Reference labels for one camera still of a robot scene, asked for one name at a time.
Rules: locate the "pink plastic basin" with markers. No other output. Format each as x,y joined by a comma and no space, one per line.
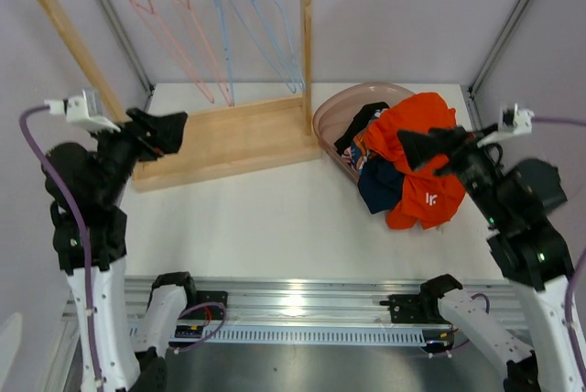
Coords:
333,117

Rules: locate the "blue wire hanger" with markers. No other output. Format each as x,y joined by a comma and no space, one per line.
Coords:
227,57
290,71
249,20

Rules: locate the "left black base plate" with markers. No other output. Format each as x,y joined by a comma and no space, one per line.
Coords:
210,299

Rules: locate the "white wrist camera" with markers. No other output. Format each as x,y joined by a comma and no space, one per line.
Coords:
513,121
84,110

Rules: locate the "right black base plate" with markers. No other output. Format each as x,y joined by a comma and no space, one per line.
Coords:
409,309

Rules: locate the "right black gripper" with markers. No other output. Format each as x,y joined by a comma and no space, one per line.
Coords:
454,142

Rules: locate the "pink wire hanger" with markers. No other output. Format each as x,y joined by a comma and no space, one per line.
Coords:
162,34
199,39

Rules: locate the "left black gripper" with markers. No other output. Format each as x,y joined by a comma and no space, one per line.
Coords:
165,136

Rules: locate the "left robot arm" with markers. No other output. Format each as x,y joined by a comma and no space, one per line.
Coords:
89,239

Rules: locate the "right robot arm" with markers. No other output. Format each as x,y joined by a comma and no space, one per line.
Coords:
531,254

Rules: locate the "slotted cable duct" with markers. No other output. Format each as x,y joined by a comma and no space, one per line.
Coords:
381,334

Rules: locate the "navy blue shorts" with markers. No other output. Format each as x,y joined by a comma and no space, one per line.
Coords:
380,185

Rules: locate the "wooden clothes rack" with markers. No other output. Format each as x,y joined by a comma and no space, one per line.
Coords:
217,142

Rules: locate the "black shorts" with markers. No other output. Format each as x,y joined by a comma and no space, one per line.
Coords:
358,124

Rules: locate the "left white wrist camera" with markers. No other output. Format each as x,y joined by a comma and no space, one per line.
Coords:
84,110

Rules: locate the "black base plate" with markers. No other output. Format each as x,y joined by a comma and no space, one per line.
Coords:
210,299
409,309

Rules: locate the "blue orange patterned shorts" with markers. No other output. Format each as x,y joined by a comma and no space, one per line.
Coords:
359,149

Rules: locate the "aluminium mounting rail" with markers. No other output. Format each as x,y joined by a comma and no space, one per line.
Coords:
320,303

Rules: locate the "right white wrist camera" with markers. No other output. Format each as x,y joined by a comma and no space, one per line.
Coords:
513,121

